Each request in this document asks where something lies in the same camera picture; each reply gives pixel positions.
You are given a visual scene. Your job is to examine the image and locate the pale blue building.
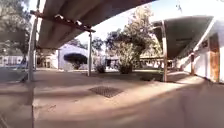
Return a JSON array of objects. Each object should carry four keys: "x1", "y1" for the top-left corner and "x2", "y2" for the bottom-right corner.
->
[{"x1": 36, "y1": 43, "x2": 101, "y2": 71}]

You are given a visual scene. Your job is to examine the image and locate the small bush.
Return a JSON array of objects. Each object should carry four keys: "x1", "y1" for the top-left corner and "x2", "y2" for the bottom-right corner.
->
[{"x1": 94, "y1": 63, "x2": 107, "y2": 74}]

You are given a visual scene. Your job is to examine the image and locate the covered walkway canopy with posts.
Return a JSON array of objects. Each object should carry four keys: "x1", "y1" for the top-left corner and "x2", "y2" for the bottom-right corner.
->
[{"x1": 27, "y1": 0, "x2": 158, "y2": 83}]

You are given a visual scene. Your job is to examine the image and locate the brown concrete path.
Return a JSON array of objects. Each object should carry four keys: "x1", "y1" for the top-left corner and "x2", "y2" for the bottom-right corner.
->
[{"x1": 0, "y1": 68, "x2": 224, "y2": 128}]

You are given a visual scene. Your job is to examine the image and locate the dark drain grate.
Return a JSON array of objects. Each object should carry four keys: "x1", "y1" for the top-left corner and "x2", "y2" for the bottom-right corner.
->
[{"x1": 88, "y1": 85, "x2": 125, "y2": 99}]

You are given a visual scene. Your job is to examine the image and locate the tall leafy tree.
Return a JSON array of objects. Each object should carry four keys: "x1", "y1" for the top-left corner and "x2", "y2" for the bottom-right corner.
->
[{"x1": 105, "y1": 4, "x2": 158, "y2": 75}]

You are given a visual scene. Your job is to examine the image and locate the dark round bush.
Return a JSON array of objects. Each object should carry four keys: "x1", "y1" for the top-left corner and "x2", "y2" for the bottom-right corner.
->
[{"x1": 63, "y1": 53, "x2": 89, "y2": 70}]

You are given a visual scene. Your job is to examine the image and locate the low pale building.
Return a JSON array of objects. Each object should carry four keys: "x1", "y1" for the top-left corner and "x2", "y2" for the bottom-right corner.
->
[{"x1": 0, "y1": 54, "x2": 30, "y2": 69}]

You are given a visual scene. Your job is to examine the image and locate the grass patch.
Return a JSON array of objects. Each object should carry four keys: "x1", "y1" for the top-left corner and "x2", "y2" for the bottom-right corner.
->
[{"x1": 89, "y1": 68, "x2": 168, "y2": 83}]

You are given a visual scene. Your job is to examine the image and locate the white building with brown door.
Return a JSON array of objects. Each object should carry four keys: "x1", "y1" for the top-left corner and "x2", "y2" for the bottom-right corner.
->
[{"x1": 151, "y1": 14, "x2": 224, "y2": 84}]

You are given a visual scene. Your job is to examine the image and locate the large dark tree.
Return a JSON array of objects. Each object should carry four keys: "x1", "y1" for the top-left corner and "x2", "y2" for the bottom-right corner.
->
[{"x1": 0, "y1": 0, "x2": 34, "y2": 58}]

